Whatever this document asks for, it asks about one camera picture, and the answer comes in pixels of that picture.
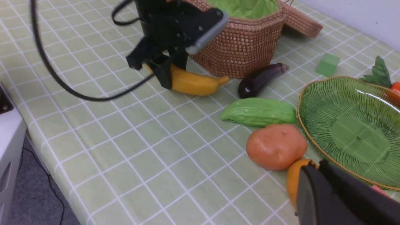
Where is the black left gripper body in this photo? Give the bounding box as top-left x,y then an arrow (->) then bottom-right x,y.
135,0 -> 208,51

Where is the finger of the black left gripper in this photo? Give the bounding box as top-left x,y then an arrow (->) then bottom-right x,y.
126,37 -> 163,70
149,50 -> 188,90

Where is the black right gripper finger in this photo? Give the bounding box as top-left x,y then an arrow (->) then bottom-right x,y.
296,160 -> 400,225

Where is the yellow toy banana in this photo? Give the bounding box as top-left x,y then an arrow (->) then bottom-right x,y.
170,64 -> 230,96

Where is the orange toy mango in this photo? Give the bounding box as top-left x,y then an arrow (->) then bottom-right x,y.
286,158 -> 318,211

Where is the dark purple toy eggplant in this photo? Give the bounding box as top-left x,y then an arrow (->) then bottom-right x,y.
237,63 -> 289,99

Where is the green toy bitter gourd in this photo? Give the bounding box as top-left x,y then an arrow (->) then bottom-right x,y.
220,98 -> 296,127

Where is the orange toy carrot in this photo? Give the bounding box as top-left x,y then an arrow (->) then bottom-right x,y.
359,56 -> 400,94

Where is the pink-red foam cube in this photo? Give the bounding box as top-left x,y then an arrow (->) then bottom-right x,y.
371,185 -> 391,198

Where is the woven wicker basket green lining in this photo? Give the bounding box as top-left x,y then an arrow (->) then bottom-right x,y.
183,0 -> 287,79

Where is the brown toy potato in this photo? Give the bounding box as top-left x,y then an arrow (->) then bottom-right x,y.
246,124 -> 308,170

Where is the green glass leaf plate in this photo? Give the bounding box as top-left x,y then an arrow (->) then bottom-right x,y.
297,76 -> 399,191

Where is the woven wicker basket lid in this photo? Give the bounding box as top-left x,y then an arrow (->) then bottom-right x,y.
279,0 -> 323,38

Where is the green foam cube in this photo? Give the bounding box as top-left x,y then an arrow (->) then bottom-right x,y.
315,52 -> 341,78

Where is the white cabinet beside table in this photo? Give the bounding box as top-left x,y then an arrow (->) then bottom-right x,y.
0,85 -> 27,225

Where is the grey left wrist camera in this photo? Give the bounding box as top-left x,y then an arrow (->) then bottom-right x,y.
182,8 -> 229,55

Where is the black floor cable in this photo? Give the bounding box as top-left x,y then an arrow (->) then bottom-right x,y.
22,147 -> 65,225

